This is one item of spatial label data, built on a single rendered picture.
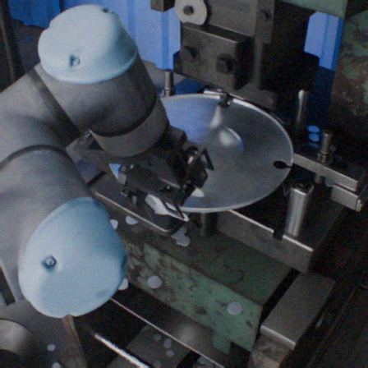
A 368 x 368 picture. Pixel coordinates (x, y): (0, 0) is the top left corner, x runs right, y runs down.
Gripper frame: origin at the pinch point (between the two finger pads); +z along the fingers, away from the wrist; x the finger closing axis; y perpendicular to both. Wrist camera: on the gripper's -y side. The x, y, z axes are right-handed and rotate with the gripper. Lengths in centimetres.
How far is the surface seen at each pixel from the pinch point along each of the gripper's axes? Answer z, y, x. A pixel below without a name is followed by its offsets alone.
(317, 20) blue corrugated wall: 87, -29, 114
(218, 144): 7.0, -1.4, 13.5
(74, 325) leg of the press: 46, -26, -24
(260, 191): 5.3, 9.0, 8.5
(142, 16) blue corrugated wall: 108, -118, 107
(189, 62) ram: -5.8, -6.0, 18.4
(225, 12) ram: -11.0, -2.6, 25.2
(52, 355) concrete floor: 71, -40, -36
